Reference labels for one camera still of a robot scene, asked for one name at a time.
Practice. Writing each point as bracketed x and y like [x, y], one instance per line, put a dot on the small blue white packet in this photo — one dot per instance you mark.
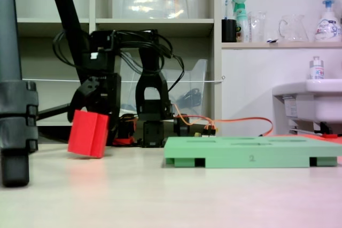
[272, 40]

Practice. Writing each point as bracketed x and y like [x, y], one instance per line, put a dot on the black curved moving gripper finger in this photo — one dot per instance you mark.
[80, 97]

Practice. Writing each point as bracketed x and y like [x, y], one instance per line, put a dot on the clear plastic file stand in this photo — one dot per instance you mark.
[192, 78]

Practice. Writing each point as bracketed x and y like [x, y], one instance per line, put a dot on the clear glass beaker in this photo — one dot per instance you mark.
[257, 29]

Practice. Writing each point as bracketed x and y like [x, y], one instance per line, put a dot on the small clear sanitizer bottle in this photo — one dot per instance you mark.
[317, 70]

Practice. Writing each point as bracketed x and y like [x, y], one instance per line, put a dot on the green spray bottle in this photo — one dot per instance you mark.
[241, 25]

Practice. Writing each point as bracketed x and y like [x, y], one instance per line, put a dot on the red cross columnar block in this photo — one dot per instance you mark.
[85, 134]

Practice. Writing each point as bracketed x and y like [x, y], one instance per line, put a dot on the beige shelf unit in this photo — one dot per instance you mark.
[155, 23]

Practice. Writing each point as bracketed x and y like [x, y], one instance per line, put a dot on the white foam soap bottle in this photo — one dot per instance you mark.
[327, 29]

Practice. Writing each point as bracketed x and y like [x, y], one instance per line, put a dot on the small orange block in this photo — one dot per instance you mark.
[330, 135]

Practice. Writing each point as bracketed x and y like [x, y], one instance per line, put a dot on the circuit board with connectors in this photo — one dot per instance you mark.
[209, 130]

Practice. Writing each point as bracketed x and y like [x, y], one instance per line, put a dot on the white sink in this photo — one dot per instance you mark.
[320, 100]

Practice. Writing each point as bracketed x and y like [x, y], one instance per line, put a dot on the black cup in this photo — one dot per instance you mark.
[229, 31]

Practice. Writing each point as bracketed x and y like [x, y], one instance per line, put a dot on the thick grey tripod leg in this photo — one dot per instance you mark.
[10, 51]

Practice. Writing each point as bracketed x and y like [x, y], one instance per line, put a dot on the black straight fixed gripper finger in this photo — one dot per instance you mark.
[113, 126]

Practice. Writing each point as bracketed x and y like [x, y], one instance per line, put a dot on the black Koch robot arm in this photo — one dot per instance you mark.
[149, 59]

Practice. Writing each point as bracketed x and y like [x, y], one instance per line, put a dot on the flat green shape board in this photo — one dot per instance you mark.
[240, 156]

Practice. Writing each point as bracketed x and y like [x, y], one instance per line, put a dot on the black and red table clamp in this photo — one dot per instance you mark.
[125, 132]

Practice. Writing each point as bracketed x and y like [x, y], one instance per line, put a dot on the clear glass pitcher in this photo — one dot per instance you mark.
[294, 30]

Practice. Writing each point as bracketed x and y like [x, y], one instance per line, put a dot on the thin black tripod brace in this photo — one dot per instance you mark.
[53, 110]

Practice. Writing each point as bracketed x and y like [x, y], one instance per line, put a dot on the blue toothbrush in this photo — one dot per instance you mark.
[226, 9]

